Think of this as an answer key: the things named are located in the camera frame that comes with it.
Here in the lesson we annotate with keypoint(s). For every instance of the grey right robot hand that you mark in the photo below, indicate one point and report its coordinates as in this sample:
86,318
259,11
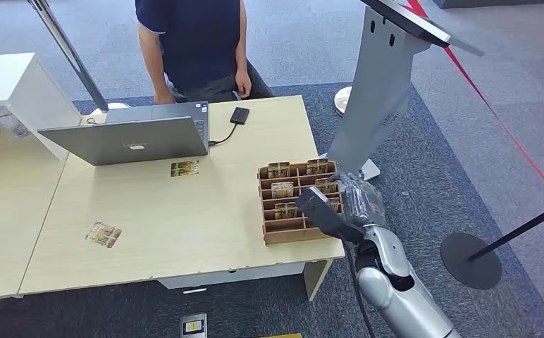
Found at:
363,200

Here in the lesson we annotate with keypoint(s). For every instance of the person's right hand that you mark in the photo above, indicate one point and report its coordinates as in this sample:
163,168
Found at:
163,99

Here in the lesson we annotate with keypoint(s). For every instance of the person's left hand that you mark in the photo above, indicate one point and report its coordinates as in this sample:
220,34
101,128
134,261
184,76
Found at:
243,84

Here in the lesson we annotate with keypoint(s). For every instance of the wooden card organizer box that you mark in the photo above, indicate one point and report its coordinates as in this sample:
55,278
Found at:
283,233

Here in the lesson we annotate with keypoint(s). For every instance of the person's left forearm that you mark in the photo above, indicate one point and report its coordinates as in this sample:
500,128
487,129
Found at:
241,42

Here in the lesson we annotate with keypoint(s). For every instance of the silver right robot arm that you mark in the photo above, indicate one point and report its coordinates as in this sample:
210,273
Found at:
402,294

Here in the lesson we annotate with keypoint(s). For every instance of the person's right forearm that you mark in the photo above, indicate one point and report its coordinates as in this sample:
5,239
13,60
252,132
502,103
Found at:
153,60

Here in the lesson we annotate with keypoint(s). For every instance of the person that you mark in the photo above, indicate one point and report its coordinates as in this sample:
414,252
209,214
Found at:
197,42

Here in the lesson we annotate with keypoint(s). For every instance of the key card with HOTEL print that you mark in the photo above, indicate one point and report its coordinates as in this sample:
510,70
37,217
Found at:
282,190

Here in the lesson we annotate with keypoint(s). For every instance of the black external drive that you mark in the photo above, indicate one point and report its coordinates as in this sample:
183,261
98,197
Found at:
240,115

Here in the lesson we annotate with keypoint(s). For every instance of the grey laptop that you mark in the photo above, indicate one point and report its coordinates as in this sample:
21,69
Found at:
132,140

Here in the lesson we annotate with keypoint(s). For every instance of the white round floor base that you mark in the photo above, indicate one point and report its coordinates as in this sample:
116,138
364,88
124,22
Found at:
342,100

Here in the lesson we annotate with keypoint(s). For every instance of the metal pole stand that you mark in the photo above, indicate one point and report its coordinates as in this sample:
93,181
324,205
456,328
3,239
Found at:
69,51

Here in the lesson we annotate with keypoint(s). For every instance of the grey kiosk stand with screen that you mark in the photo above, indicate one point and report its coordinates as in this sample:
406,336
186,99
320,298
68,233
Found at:
379,93

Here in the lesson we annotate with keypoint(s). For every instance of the black stanchion with round base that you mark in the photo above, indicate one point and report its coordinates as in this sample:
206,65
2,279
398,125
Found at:
470,261

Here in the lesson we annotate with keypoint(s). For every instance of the white cabinet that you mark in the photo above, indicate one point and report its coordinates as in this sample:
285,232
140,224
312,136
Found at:
29,93

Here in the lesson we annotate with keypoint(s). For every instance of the white desk drawer unit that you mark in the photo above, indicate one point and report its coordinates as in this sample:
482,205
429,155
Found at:
230,276

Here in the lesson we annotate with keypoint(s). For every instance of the clear plastic holder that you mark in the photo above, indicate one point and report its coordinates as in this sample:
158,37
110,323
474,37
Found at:
10,123

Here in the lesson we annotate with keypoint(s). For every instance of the red barrier tape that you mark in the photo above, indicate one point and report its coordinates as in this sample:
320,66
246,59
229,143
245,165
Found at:
496,114

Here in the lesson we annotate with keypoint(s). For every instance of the yellow floor strip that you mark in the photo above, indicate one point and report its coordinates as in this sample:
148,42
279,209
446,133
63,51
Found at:
279,336

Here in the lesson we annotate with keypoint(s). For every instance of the floor socket plate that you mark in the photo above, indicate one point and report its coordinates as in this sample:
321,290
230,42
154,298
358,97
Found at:
193,326

